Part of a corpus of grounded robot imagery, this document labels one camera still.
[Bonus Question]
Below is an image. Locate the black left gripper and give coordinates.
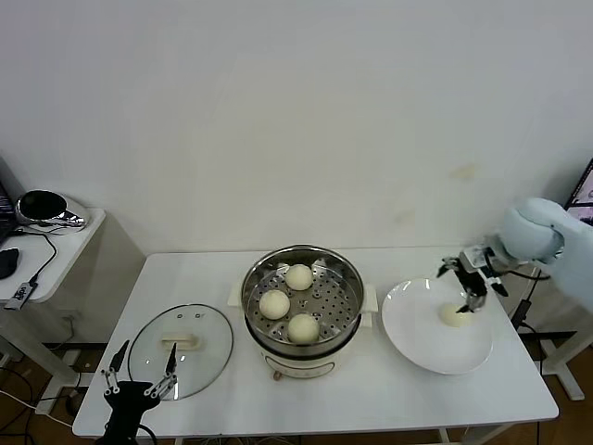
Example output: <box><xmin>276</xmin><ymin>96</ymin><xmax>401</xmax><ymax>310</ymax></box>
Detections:
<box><xmin>100</xmin><ymin>339</ymin><xmax>180</xmax><ymax>445</ymax></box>

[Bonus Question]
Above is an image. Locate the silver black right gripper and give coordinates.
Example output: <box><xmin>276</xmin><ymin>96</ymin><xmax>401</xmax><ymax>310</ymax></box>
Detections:
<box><xmin>436</xmin><ymin>247</ymin><xmax>509</xmax><ymax>314</ymax></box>

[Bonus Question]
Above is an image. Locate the white steamed baozi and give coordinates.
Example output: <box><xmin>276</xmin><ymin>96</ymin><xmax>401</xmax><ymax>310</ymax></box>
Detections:
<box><xmin>286</xmin><ymin>313</ymin><xmax>321</xmax><ymax>344</ymax></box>
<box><xmin>438</xmin><ymin>303</ymin><xmax>473</xmax><ymax>329</ymax></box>
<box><xmin>259</xmin><ymin>290</ymin><xmax>292</xmax><ymax>321</ymax></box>
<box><xmin>284</xmin><ymin>263</ymin><xmax>314</xmax><ymax>292</ymax></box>

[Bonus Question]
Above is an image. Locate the glass lid with cream handle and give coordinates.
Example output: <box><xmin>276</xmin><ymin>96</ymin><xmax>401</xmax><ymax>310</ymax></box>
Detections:
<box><xmin>128</xmin><ymin>303</ymin><xmax>235</xmax><ymax>401</ymax></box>

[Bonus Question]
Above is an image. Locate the perforated steel steamer basket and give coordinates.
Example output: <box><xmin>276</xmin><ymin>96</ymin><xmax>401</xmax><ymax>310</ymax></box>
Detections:
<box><xmin>226</xmin><ymin>244</ymin><xmax>379</xmax><ymax>352</ymax></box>

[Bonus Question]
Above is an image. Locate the white round plate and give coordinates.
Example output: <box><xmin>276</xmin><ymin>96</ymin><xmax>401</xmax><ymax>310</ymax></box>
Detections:
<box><xmin>381</xmin><ymin>277</ymin><xmax>494</xmax><ymax>375</ymax></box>

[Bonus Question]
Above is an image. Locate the white side table with headset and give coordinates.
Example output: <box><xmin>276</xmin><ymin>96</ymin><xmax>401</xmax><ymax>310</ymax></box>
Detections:
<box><xmin>0</xmin><ymin>207</ymin><xmax>148</xmax><ymax>415</ymax></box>

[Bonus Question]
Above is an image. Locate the open dark grey laptop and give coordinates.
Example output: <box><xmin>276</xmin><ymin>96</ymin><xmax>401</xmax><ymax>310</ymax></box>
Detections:
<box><xmin>563</xmin><ymin>158</ymin><xmax>593</xmax><ymax>228</ymax></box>

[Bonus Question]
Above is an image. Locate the cream electric cooking pot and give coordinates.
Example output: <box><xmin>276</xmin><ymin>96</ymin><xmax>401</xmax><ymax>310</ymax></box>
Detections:
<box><xmin>244</xmin><ymin>311</ymin><xmax>375</xmax><ymax>383</ymax></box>

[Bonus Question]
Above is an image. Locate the black computer mouse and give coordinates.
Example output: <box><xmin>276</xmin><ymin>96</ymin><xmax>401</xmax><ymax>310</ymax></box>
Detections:
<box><xmin>0</xmin><ymin>248</ymin><xmax>22</xmax><ymax>280</ymax></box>

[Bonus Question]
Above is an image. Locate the black power adapter cable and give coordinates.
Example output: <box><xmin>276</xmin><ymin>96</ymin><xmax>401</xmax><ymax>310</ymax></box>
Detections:
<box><xmin>509</xmin><ymin>266</ymin><xmax>552</xmax><ymax>335</ymax></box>

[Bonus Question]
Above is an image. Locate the white floor cable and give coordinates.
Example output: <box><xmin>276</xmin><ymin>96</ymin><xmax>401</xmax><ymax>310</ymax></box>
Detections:
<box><xmin>0</xmin><ymin>388</ymin><xmax>75</xmax><ymax>426</ymax></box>

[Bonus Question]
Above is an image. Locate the black cable on side table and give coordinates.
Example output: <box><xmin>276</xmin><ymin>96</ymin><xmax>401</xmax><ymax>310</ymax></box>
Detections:
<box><xmin>8</xmin><ymin>222</ymin><xmax>59</xmax><ymax>285</ymax></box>

